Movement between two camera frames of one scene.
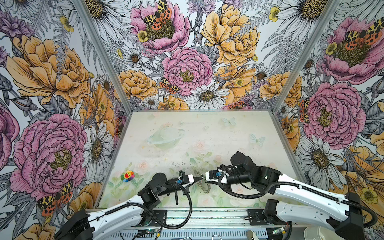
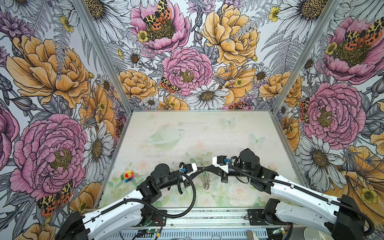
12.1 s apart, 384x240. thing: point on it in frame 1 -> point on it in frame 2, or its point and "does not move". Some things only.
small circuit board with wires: [146, 233] does not move
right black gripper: [225, 167] -> [215, 171]
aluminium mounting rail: [207, 218] does not move
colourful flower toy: [127, 176] does not move
